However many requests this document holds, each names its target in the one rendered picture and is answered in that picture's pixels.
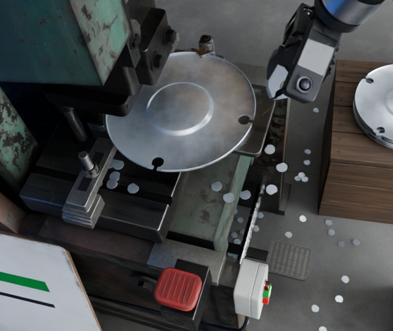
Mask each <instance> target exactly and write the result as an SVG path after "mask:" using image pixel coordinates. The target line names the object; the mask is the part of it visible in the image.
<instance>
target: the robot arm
mask: <svg viewBox="0 0 393 331"><path fill-rule="evenodd" d="M384 1H385V0H315V1H314V5H313V6H312V7H311V6H309V5H307V4H304V3H301V4H300V6H299V7H298V9H297V10H296V11H295V13H294V15H293V16H292V17H291V19H290V20H289V21H288V23H287V25H286V27H285V32H284V37H283V43H282V45H285V46H282V45H280V46H279V48H278V49H276V50H274V51H273V53H272V54H271V56H270V59H269V61H268V67H267V76H266V91H267V94H268V97H269V98H270V99H273V100H278V99H285V98H291V99H293V100H296V101H298V102H301V103H303V104H306V103H309V102H313V101H314V100H315V99H316V96H317V94H318V91H319V89H320V87H321V84H322V83H323V82H324V81H325V79H326V77H327V76H328V75H329V74H331V70H332V68H331V67H330V65H334V64H335V52H337V51H338V50H339V44H340V39H341V35H342V33H350V32H353V31H355V30H356V29H357V28H358V27H359V26H360V25H361V24H363V23H364V22H365V21H367V20H368V19H369V17H370V16H371V15H372V14H373V13H374V12H375V11H376V10H377V9H378V8H379V7H380V6H381V5H382V3H383V2H384ZM303 9H305V11H304V10H303ZM308 9H310V10H311V11H309V10H308ZM295 16H296V18H295V19H294V17H295ZM293 19H294V21H293V22H292V20H293ZM291 22H292V23H291ZM290 24H291V25H290ZM283 81H284V84H283V86H282V88H281V89H280V87H281V83H282V82H283Z"/></svg>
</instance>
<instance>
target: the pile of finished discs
mask: <svg viewBox="0 0 393 331"><path fill-rule="evenodd" d="M353 112H354V117H355V119H356V122H357V124H358V125H359V127H360V128H361V130H362V131H363V132H364V133H365V134H366V135H367V136H368V137H369V138H371V139H372V140H374V141H375V142H376V143H379V144H381V145H383V146H385V147H387V148H390V149H393V64H391V65H387V66H383V67H380V68H377V69H375V70H373V71H372V72H370V73H368V75H367V76H366V77H365V79H362V80H361V81H360V83H359V85H358V87H357V89H356V93H355V96H354V102H353Z"/></svg>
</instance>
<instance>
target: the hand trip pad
mask: <svg viewBox="0 0 393 331"><path fill-rule="evenodd" d="M201 285H202V282H201V279H200V277H199V276H198V275H197V274H195V273H190V272H188V271H183V270H180V269H175V268H172V267H167V268H165V269H164V270H162V272H161V273H160V275H159V278H158V281H157V284H156V286H155V290H154V298H155V300H156V301H157V302H158V303H160V304H162V305H166V306H168V307H172V308H175V309H179V310H182V311H190V310H192V309H193V308H194V307H195V306H196V303H197V299H198V297H199V293H200V290H201Z"/></svg>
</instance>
